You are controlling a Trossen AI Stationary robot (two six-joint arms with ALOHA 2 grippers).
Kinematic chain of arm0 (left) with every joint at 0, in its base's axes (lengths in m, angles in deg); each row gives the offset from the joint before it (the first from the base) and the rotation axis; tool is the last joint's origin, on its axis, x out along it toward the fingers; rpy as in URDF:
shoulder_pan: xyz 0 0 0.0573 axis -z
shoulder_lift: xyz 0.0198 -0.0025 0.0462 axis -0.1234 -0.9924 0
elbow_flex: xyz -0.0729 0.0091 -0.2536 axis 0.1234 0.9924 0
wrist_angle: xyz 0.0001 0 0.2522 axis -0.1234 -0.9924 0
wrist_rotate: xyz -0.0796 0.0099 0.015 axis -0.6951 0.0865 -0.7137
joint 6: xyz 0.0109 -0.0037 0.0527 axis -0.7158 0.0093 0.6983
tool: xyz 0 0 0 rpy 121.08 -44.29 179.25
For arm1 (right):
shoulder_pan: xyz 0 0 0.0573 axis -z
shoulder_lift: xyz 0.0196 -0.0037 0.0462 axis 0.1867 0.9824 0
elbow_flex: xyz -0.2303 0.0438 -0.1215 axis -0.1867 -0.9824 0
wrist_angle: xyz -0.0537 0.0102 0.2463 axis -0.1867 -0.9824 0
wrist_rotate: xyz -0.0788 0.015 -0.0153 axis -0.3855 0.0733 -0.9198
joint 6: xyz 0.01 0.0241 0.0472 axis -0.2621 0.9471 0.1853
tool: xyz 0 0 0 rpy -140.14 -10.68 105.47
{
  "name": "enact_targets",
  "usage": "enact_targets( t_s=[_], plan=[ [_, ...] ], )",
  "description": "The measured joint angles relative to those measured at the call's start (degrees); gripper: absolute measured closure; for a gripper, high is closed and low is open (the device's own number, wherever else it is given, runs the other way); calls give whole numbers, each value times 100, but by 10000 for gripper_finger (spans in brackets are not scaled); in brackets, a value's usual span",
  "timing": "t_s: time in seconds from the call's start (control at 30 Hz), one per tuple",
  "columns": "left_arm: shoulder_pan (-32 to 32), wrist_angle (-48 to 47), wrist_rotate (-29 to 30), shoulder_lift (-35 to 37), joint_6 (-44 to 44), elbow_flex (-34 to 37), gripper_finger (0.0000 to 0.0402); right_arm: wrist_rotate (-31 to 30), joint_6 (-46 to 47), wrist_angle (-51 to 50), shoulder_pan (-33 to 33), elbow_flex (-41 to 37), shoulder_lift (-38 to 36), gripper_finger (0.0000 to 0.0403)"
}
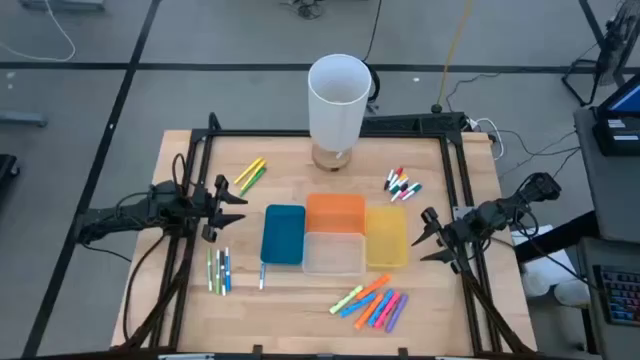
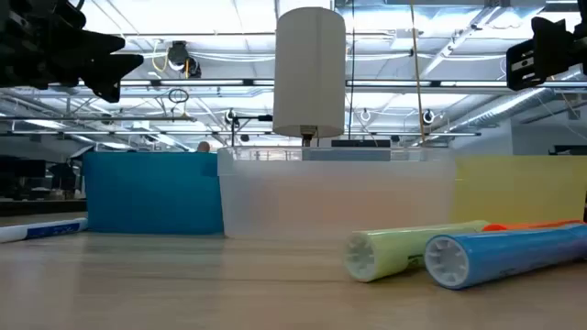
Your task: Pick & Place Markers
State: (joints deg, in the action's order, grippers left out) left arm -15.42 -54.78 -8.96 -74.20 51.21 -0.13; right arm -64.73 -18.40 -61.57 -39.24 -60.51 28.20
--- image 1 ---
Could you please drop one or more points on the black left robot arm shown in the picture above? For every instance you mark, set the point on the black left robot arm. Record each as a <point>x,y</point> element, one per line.
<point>125,217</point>

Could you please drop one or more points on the black table edge clip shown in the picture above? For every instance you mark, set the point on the black table edge clip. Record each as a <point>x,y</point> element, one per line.
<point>257,350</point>
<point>403,352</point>

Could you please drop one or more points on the computer monitor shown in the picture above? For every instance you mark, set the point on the computer monitor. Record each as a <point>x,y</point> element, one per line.
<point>625,100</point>

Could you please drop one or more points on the yellow cap mini marker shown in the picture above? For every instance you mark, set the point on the yellow cap mini marker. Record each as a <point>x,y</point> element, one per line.
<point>402,178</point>

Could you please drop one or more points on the brown thin whiteboard marker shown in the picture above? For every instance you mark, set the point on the brown thin whiteboard marker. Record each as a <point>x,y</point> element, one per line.
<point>223,275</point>

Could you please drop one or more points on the grey desk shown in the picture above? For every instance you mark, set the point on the grey desk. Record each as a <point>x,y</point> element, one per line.
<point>600,340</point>

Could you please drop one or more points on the black perforated electronics box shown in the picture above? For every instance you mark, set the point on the black perforated electronics box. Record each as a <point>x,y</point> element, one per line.
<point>415,122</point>

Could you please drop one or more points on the blue thick marker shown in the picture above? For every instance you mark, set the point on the blue thick marker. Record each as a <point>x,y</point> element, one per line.
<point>381,308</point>
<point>357,305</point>

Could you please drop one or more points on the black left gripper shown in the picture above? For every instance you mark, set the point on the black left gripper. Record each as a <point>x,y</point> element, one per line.
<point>210,205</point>

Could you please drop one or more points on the clear plastic bin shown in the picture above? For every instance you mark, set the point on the clear plastic bin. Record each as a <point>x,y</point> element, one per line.
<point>334,255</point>

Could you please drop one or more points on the black aluminium table frame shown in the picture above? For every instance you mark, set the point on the black aluminium table frame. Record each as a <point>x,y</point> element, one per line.
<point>250,133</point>

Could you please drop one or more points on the pink cap mini marker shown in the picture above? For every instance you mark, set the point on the pink cap mini marker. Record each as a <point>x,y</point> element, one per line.
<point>401,195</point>

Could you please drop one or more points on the black device box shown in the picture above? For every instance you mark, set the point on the black device box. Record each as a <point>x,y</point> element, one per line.
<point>617,145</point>

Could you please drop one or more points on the green cap mini marker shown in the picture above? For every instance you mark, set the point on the green cap mini marker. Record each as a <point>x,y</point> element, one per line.
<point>415,190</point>

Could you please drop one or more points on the white paper sheet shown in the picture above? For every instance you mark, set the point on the white paper sheet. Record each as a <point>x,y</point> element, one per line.
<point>545,260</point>

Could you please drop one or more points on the backlit keyboard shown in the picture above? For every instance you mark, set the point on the backlit keyboard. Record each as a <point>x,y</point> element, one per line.
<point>622,295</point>

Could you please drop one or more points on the orange plastic bin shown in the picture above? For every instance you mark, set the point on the orange plastic bin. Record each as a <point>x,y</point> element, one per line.
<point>335,212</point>

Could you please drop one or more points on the purple thick marker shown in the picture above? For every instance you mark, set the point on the purple thick marker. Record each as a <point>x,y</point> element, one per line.
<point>397,313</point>

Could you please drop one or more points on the pink thick marker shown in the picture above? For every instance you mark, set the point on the pink thick marker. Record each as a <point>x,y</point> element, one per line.
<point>387,310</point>

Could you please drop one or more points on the green highlighter pen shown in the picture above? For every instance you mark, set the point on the green highlighter pen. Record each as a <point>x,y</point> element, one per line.
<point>252,182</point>

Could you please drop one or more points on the clear plastic cup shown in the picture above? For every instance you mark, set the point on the clear plastic cup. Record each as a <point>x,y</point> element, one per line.
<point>535,284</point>
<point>572,293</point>

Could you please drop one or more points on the silver frame bracket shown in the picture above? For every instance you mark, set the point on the silver frame bracket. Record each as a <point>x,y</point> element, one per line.
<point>459,211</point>

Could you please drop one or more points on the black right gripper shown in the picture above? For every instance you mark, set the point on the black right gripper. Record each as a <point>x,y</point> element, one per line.
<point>457,232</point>

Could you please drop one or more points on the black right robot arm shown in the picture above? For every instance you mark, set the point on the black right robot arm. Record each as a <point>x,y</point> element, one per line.
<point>500,210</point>

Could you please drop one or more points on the black metal bar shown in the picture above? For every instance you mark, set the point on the black metal bar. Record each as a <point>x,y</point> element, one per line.
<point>555,239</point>

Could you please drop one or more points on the light green thick marker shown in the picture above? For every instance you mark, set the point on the light green thick marker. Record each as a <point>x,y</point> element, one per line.
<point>346,299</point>

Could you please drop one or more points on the teal plastic bin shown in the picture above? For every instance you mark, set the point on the teal plastic bin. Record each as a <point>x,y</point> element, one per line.
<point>282,235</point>

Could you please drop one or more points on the green thin whiteboard marker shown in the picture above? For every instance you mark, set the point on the green thin whiteboard marker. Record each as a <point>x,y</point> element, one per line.
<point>209,270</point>
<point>217,272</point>

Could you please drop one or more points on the yellow highlighter pen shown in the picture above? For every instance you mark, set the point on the yellow highlighter pen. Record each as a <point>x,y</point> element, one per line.
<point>248,171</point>
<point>254,175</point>

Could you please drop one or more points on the grey furniture base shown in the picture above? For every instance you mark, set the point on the grey furniture base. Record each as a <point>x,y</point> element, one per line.
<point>60,4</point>

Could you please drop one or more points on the yellow plastic bin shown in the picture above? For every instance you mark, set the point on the yellow plastic bin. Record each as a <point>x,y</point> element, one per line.
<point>386,237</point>

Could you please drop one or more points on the black cap mini marker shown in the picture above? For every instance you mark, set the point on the black cap mini marker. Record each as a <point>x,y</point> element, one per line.
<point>404,186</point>
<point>388,181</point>

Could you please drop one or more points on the grey furniture foot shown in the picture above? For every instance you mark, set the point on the grey furniture foot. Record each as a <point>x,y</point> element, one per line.
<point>22,119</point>

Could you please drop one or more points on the teal cap mini marker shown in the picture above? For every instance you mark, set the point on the teal cap mini marker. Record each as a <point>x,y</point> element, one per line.
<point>395,190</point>

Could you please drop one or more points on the black fan stand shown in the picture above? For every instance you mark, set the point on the black fan stand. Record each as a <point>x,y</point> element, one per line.
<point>620,30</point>

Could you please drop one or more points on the white lamp with wooden base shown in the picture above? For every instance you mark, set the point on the white lamp with wooden base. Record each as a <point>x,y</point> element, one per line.
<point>337,110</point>

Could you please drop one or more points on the red cap mini marker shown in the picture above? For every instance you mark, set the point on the red cap mini marker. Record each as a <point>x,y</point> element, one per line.
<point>398,172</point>

